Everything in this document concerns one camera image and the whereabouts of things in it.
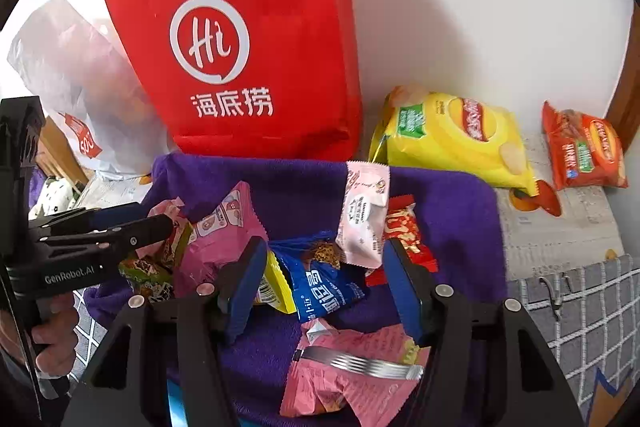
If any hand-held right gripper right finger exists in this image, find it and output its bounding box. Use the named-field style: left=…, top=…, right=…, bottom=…
left=382, top=238, right=583, bottom=427

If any wooden furniture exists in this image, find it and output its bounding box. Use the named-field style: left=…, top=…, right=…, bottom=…
left=37, top=117, right=93, bottom=188

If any white plastic bag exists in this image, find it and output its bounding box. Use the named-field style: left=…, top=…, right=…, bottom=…
left=7, top=0, right=171, bottom=180

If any pink white candy packet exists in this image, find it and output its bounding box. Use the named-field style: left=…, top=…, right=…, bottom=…
left=147, top=198, right=197, bottom=269

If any red paper bag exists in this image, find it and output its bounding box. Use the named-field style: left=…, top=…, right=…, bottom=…
left=100, top=0, right=364, bottom=160

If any pale pink snack packet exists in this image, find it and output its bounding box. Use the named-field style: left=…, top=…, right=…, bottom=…
left=335, top=160, right=391, bottom=269

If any white printed carton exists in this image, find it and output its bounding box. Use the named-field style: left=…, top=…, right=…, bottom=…
left=492, top=132, right=626, bottom=280
left=80, top=174, right=156, bottom=208

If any red candy packet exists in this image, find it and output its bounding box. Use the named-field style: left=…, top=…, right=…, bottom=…
left=365, top=194, right=438, bottom=288

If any white spotted cloth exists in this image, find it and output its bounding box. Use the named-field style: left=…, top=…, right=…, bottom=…
left=30, top=177, right=81, bottom=220

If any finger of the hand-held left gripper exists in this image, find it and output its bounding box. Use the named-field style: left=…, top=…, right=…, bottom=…
left=41, top=213, right=174, bottom=259
left=30, top=201, right=147, bottom=239

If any brown wooden door frame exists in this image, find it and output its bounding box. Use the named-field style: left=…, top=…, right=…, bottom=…
left=602, top=0, right=640, bottom=140

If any pink packet with silver edge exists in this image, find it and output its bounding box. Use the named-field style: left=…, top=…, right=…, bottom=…
left=280, top=318, right=431, bottom=418

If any yellow chips bag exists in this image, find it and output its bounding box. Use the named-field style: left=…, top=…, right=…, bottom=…
left=369, top=86, right=538, bottom=198

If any green brown snack packet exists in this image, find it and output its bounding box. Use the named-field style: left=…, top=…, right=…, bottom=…
left=119, top=252, right=176, bottom=304

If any blue snack packet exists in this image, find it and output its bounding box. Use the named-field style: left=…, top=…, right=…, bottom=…
left=272, top=232, right=371, bottom=323

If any grey checked blanket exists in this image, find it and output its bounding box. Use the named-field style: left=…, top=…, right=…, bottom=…
left=65, top=252, right=640, bottom=427

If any person's left hand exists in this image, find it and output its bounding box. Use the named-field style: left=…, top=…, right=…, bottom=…
left=30, top=291, right=78, bottom=380

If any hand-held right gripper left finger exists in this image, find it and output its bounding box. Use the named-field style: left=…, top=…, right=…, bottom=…
left=60, top=236, right=269, bottom=427

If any purple towel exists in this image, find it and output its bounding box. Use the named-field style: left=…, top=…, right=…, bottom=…
left=82, top=152, right=508, bottom=427

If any yellow snack packet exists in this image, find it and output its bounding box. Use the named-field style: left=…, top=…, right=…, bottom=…
left=252, top=251, right=298, bottom=315

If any blue box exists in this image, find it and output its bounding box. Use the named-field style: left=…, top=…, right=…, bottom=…
left=167, top=379, right=188, bottom=427

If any red chips bag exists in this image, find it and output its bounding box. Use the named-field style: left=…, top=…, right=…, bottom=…
left=542, top=101, right=630, bottom=192

